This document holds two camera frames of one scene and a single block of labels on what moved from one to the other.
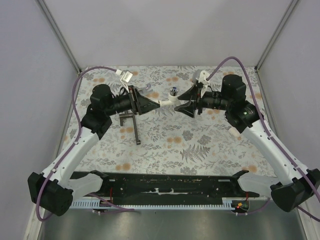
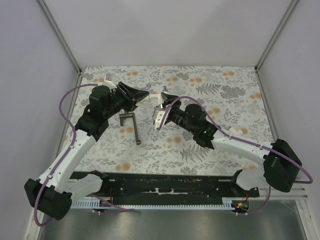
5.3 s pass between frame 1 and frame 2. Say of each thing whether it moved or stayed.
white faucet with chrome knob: moved
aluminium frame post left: stayed
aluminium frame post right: stayed
